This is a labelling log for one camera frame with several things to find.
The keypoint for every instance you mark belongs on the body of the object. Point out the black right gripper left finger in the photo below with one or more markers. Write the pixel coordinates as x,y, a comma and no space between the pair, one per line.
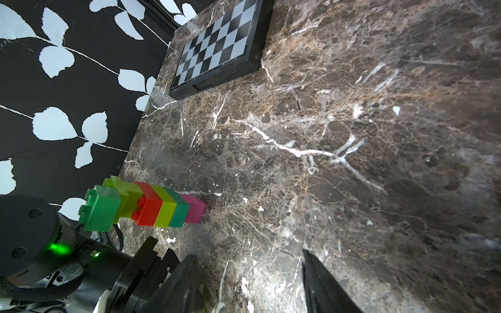
181,291

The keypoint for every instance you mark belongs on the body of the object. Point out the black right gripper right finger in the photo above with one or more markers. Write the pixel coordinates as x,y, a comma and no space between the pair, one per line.
322,292

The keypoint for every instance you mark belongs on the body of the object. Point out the dark green square lego brick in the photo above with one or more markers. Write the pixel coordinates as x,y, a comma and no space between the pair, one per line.
100,209

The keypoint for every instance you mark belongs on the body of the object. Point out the lime lego brick long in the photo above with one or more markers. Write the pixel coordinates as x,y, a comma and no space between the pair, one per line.
130,194
167,209

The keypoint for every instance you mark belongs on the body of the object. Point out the dark green long lego brick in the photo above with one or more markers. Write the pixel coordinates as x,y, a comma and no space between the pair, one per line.
182,209

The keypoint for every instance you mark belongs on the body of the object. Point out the pink lego brick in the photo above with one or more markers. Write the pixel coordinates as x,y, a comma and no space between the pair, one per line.
196,210

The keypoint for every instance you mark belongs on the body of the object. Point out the red lego brick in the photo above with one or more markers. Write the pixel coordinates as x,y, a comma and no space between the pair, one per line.
149,206

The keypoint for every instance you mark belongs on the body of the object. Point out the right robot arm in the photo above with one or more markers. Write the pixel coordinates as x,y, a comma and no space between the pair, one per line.
45,262

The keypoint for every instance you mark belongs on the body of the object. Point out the black white chessboard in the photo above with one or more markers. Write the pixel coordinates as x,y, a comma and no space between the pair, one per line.
228,49

